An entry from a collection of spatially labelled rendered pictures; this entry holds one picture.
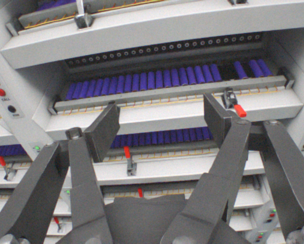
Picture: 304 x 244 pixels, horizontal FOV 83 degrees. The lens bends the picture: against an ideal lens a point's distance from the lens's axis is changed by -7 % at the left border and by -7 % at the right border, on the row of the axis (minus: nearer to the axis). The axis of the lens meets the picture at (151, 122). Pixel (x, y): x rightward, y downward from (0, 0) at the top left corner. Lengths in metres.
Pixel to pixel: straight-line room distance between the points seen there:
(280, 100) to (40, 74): 0.57
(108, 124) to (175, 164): 0.40
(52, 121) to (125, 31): 0.30
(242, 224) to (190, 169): 0.45
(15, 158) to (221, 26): 0.74
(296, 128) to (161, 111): 0.33
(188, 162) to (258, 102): 0.25
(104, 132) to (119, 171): 0.42
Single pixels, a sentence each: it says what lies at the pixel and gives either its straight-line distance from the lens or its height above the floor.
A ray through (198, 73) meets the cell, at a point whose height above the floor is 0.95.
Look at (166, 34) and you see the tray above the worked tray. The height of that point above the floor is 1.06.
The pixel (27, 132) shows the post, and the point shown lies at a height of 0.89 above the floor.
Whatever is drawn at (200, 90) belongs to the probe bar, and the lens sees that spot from 0.44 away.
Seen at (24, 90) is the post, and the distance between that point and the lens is 0.48.
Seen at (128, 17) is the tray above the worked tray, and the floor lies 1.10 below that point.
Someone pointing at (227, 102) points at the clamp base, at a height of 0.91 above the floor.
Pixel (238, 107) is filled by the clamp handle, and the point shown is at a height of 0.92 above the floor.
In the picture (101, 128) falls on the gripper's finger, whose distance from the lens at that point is 0.16.
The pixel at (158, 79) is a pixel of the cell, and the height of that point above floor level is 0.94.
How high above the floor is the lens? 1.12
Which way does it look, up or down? 35 degrees down
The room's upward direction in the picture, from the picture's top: 10 degrees counter-clockwise
